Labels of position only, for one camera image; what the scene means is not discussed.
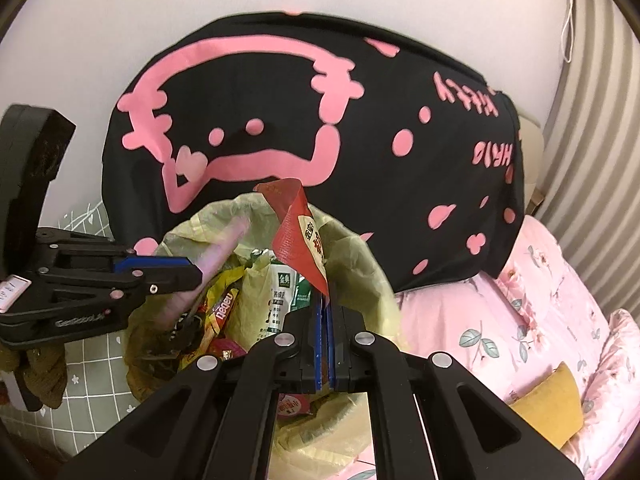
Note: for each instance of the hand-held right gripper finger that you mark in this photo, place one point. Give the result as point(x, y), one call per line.
point(319, 355)
point(330, 355)

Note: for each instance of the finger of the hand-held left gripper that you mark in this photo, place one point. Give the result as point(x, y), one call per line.
point(170, 279)
point(150, 262)

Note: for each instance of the green white drink pouch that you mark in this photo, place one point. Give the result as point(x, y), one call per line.
point(280, 305)

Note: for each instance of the yellow plastic garbage bag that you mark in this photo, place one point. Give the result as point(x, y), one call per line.
point(370, 285)

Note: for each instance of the red snack wrapper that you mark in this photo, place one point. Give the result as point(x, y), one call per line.
point(295, 240)

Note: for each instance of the person's left forearm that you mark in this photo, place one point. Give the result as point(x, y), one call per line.
point(47, 375)

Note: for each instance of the black printed snack wrapper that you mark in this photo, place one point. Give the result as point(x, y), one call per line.
point(180, 330)

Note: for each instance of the red white snack packet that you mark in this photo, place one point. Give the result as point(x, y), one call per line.
point(294, 405)
point(230, 349)

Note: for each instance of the yellow wafer packet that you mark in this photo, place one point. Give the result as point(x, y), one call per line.
point(225, 305)

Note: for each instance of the green grid bed sheet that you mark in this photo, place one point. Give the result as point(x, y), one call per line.
point(90, 375)

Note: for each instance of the pink floral quilt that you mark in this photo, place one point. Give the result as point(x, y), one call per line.
point(475, 310)

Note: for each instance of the black pink printed pillow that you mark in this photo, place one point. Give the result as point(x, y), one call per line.
point(400, 185)

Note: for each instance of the yellow cushion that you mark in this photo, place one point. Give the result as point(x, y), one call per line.
point(550, 405)

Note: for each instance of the beige bed headboard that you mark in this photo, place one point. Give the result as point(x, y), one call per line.
point(531, 160)

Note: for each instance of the striped grey curtain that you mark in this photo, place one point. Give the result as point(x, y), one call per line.
point(600, 160)

